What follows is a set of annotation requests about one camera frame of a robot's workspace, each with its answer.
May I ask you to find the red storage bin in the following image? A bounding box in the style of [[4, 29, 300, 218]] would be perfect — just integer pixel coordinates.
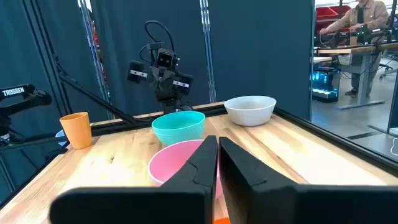
[[315, 4, 352, 34]]

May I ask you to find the wooden desk with grey leg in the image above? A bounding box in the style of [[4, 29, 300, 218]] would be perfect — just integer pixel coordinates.
[[313, 42, 398, 110]]

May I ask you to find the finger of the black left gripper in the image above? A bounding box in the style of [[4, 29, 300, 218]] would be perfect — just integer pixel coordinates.
[[164, 70, 177, 101], [151, 70, 165, 100]]

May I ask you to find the orange plastic cup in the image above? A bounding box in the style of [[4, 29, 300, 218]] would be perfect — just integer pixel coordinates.
[[59, 111, 93, 150]]

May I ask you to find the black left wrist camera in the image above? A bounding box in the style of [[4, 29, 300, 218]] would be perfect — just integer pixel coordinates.
[[155, 48, 175, 69]]

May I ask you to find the dark blue folding partition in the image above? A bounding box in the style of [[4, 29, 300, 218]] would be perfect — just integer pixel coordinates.
[[0, 0, 315, 203]]

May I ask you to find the white plastic bowl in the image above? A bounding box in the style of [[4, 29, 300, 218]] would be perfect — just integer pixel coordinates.
[[223, 95, 277, 127]]

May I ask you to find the pink plastic bowl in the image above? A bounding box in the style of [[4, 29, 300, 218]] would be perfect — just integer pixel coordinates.
[[147, 139, 223, 200]]

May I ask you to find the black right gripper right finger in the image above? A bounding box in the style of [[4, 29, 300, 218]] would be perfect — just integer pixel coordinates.
[[218, 136, 398, 224]]

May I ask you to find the teal plastic bowl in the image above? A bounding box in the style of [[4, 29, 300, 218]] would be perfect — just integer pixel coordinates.
[[151, 111, 206, 147]]

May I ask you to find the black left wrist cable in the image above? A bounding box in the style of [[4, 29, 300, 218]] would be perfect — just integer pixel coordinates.
[[139, 20, 175, 65]]

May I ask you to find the black aluminium table frame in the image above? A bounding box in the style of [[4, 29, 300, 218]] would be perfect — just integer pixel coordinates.
[[0, 0, 398, 215]]

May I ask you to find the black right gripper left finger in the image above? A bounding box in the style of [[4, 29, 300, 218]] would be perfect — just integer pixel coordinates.
[[49, 135, 218, 224]]

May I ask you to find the office chair base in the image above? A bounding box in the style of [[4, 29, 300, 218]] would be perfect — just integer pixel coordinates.
[[378, 57, 398, 80]]

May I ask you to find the computer tower with coloured lights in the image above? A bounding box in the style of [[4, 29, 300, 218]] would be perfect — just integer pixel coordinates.
[[312, 65, 340, 103]]

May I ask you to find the person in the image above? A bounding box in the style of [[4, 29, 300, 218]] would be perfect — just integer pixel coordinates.
[[319, 0, 390, 98]]

